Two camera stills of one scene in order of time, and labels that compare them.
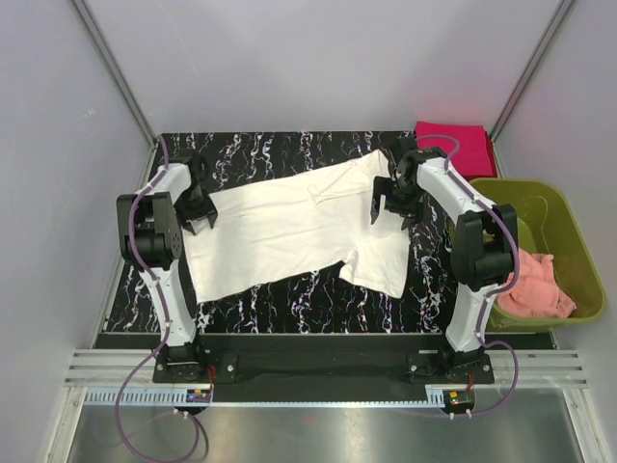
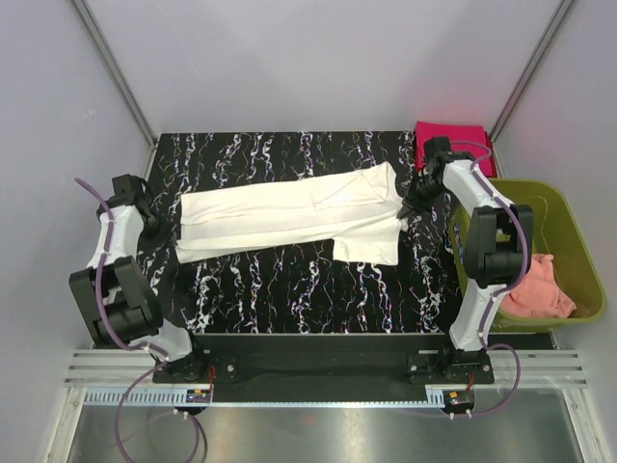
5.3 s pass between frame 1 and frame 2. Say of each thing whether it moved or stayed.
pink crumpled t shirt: stayed
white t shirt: moved
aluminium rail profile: stayed
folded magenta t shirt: stayed
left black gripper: moved
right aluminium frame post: stayed
